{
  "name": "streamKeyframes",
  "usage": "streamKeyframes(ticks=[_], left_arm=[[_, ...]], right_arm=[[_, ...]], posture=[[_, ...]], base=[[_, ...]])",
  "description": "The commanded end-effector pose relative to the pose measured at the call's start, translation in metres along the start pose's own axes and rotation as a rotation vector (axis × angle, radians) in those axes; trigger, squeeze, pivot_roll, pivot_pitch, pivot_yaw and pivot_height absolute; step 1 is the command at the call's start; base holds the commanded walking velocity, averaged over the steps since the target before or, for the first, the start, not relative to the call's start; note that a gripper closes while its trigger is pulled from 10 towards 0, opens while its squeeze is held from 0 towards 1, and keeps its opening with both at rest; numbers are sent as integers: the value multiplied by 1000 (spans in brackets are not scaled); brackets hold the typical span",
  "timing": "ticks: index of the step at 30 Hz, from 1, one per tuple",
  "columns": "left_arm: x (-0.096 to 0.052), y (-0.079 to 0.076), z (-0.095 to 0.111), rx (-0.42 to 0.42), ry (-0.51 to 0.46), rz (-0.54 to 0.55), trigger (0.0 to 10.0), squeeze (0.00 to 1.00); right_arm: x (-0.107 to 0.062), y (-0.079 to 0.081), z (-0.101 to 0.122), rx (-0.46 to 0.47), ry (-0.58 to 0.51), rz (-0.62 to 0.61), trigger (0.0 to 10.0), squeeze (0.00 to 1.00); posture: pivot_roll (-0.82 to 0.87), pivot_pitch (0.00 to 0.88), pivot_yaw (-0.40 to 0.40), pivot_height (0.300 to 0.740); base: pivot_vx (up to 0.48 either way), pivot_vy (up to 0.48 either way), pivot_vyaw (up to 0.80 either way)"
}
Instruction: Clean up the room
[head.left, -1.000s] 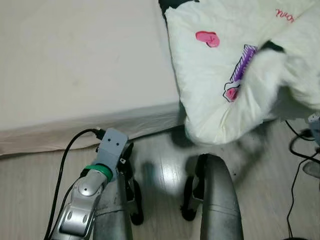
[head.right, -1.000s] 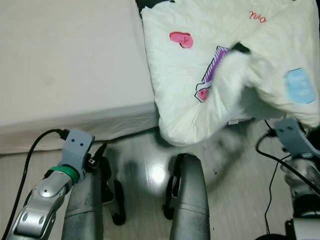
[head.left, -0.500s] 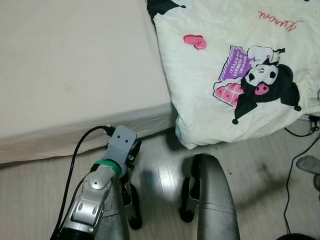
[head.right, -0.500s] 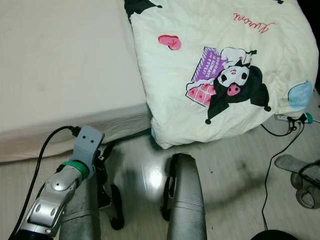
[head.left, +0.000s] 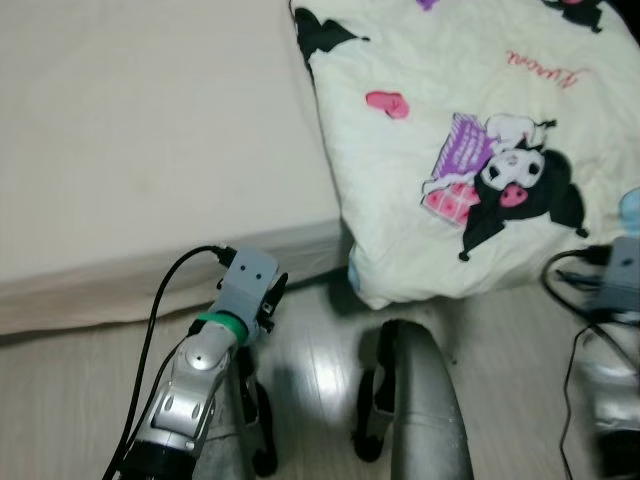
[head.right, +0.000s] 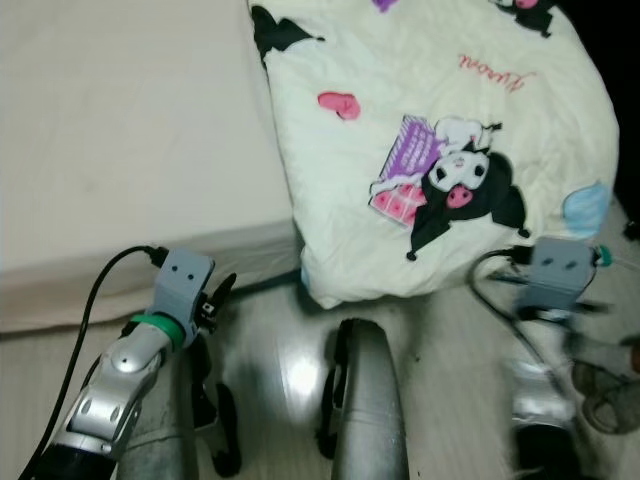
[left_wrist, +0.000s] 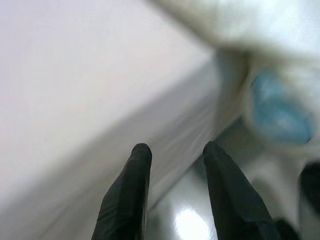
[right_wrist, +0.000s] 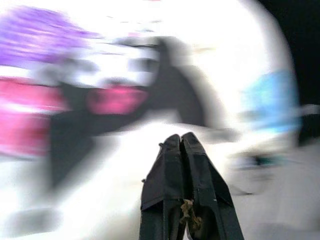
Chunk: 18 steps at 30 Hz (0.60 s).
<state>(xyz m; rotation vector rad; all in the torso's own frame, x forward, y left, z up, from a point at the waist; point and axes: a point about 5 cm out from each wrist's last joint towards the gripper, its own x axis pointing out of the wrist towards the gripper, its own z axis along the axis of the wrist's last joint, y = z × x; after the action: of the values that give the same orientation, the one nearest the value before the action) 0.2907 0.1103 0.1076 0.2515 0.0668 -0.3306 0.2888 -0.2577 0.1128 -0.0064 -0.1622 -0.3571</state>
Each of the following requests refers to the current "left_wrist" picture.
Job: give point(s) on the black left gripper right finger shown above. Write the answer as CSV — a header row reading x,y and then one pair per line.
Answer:
x,y
232,200

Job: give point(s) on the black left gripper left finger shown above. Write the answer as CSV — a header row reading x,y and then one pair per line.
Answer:
x,y
125,200

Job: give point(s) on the bed mattress with beige sheet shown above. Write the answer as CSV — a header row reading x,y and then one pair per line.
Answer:
x,y
75,87

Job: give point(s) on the cream cartoon print blanket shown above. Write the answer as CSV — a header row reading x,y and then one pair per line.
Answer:
x,y
262,25

